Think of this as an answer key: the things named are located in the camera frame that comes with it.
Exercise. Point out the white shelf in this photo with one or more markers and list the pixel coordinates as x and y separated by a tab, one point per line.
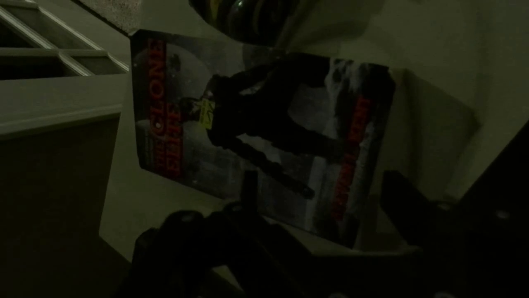
60	100

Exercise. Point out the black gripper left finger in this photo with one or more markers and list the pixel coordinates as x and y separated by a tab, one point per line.
250	193

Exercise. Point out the dark round object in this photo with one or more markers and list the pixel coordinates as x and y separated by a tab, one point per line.
249	19

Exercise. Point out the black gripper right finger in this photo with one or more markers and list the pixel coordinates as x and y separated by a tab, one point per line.
411	209

